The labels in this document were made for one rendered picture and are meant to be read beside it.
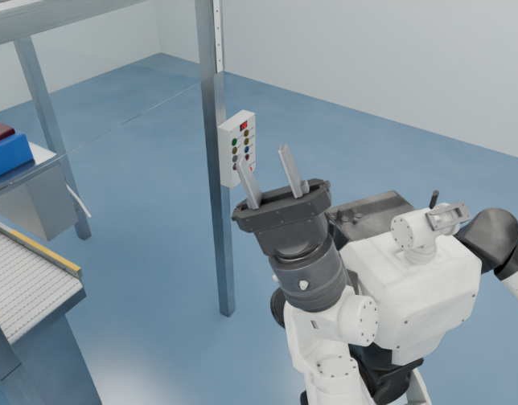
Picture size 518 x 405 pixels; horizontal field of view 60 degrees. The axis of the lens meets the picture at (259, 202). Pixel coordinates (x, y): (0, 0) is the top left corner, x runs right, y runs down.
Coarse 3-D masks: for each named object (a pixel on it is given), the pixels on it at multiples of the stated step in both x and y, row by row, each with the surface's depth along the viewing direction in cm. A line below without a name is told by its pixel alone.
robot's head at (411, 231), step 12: (444, 204) 84; (396, 216) 82; (408, 216) 80; (420, 216) 80; (444, 216) 82; (456, 216) 82; (396, 228) 83; (408, 228) 80; (420, 228) 79; (444, 228) 82; (456, 228) 82; (396, 240) 84; (408, 240) 80; (420, 240) 79; (432, 240) 81; (420, 252) 84; (432, 252) 85
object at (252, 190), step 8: (240, 160) 53; (240, 168) 52; (248, 168) 54; (240, 176) 52; (248, 176) 53; (248, 184) 53; (256, 184) 55; (248, 192) 53; (256, 192) 54; (248, 200) 55; (256, 200) 53; (256, 208) 54
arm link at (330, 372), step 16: (288, 304) 64; (288, 320) 63; (288, 336) 64; (304, 336) 64; (304, 352) 64; (320, 352) 66; (336, 352) 67; (304, 368) 63; (320, 368) 64; (336, 368) 63; (352, 368) 63; (320, 384) 62; (336, 384) 61; (352, 384) 62
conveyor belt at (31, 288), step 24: (0, 240) 153; (0, 264) 144; (24, 264) 144; (48, 264) 144; (0, 288) 136; (24, 288) 136; (48, 288) 136; (72, 288) 138; (0, 312) 129; (24, 312) 129; (48, 312) 132
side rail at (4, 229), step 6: (0, 228) 154; (6, 228) 153; (6, 234) 154; (12, 234) 151; (18, 240) 151; (24, 246) 150; (30, 246) 147; (36, 252) 147; (42, 252) 144; (48, 258) 144; (60, 264) 141; (66, 270) 141; (72, 270) 138; (78, 270) 138; (78, 276) 138
